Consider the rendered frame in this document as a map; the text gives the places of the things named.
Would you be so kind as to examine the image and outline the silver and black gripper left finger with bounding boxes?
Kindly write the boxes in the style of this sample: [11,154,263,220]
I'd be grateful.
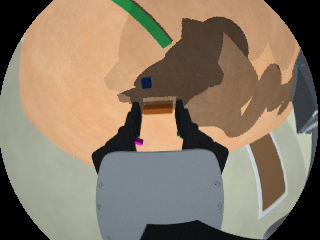
[92,102,142,174]

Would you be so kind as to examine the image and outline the orange rod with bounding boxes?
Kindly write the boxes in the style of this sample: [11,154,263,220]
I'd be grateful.
[143,104,173,115]

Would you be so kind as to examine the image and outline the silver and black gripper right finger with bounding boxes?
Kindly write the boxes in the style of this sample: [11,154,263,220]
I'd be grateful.
[175,99,229,175]

